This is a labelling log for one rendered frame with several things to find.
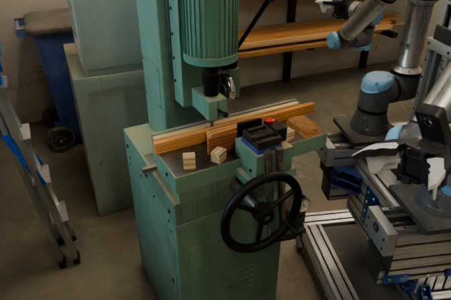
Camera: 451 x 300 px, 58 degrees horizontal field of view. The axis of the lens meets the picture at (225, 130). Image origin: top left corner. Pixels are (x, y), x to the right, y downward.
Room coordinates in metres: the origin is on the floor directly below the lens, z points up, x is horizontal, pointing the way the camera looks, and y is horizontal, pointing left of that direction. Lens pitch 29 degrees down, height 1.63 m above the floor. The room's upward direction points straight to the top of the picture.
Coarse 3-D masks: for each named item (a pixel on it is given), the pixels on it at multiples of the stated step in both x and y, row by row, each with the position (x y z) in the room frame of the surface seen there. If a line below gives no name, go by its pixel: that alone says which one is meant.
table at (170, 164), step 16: (320, 128) 1.33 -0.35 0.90; (304, 144) 1.25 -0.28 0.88; (320, 144) 1.28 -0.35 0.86; (160, 160) 1.13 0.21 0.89; (176, 160) 1.11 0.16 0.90; (208, 160) 1.11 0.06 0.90; (224, 160) 1.11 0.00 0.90; (176, 176) 1.03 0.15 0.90; (192, 176) 1.04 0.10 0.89; (208, 176) 1.07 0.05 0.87; (224, 176) 1.09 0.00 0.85; (240, 176) 1.08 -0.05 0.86; (176, 192) 1.02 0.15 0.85
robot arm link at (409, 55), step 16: (416, 0) 1.50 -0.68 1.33; (432, 0) 1.49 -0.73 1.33; (416, 16) 1.51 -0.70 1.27; (416, 32) 1.50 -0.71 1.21; (400, 48) 1.54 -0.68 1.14; (416, 48) 1.50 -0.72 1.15; (400, 64) 1.52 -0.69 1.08; (416, 64) 1.50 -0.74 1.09; (400, 80) 1.49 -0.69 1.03; (416, 80) 1.49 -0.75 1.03; (400, 96) 1.47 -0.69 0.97
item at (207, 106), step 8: (192, 88) 1.32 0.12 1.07; (200, 88) 1.31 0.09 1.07; (192, 96) 1.31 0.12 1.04; (200, 96) 1.25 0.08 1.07; (216, 96) 1.25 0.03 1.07; (200, 104) 1.26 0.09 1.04; (208, 104) 1.20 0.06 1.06; (216, 104) 1.21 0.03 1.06; (224, 104) 1.22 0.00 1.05; (200, 112) 1.26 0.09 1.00; (208, 112) 1.20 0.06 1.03; (216, 112) 1.21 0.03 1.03
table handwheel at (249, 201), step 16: (272, 176) 0.96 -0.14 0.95; (288, 176) 0.99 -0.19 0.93; (240, 192) 0.91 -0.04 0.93; (288, 192) 1.00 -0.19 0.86; (240, 208) 0.91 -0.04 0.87; (256, 208) 0.96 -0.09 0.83; (272, 208) 0.96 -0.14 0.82; (224, 224) 0.88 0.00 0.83; (224, 240) 0.89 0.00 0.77; (256, 240) 0.95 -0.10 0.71; (272, 240) 0.97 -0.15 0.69
